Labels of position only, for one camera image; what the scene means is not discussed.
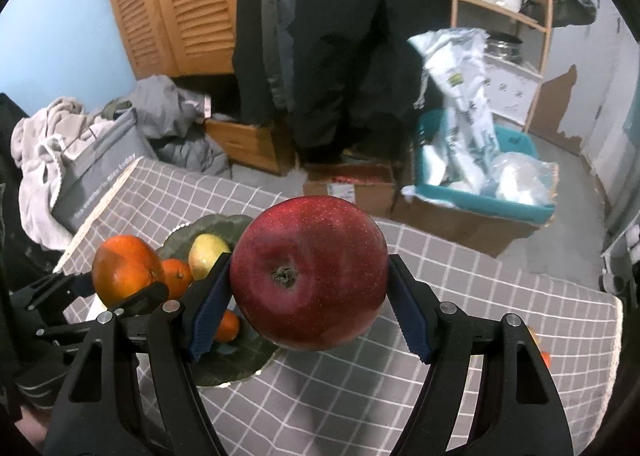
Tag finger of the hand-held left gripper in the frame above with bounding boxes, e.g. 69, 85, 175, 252
35, 281, 170, 339
9, 272, 98, 311

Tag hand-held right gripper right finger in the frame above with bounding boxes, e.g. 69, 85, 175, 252
387, 253, 576, 456

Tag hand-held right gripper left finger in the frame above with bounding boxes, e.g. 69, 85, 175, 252
44, 252, 233, 456

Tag small mandarin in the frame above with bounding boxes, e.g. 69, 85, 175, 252
215, 308, 242, 343
160, 258, 194, 301

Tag large orange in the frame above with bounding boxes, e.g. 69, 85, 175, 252
91, 235, 167, 308

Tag yellow-green apple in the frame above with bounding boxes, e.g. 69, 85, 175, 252
189, 234, 233, 282

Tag green leaf-shaped plate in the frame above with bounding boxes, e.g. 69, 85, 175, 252
157, 214, 281, 387

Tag large red apple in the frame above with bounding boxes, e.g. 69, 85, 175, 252
229, 196, 390, 352

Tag grey checked tablecloth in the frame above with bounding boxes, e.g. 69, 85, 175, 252
52, 156, 623, 456

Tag large cardboard box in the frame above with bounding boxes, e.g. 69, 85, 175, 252
390, 186, 543, 257

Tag beige towel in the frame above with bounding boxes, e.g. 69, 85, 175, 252
11, 97, 101, 249

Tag grey storage bag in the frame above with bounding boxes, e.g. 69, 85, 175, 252
50, 108, 158, 234

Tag yellow-red apple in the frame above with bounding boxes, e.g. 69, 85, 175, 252
527, 326, 551, 369

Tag teal plastic basket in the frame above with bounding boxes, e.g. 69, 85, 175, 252
412, 108, 557, 224

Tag small cardboard box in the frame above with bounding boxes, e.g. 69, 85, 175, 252
302, 161, 401, 219

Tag clear plastic bag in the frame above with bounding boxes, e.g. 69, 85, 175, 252
482, 152, 558, 209

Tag wooden drawer box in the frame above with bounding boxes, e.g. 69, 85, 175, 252
204, 117, 296, 176

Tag olive green cloth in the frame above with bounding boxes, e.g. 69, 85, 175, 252
102, 98, 133, 119

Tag grey crumpled clothes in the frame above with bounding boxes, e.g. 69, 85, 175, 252
127, 76, 233, 179

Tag shoe rack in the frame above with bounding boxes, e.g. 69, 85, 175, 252
600, 221, 640, 309

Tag white printed plastic bag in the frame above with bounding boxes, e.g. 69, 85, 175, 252
407, 28, 501, 187

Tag white patterned cabinet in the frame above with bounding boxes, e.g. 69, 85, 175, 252
482, 58, 543, 127

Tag steel pot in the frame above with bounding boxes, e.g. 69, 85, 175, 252
486, 34, 524, 62

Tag black hanging coat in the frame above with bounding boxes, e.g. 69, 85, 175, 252
232, 0, 453, 162

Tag grey hanging jacket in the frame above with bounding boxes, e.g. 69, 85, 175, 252
260, 0, 321, 112

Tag wooden louvered wardrobe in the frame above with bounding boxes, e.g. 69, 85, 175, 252
100, 0, 251, 82

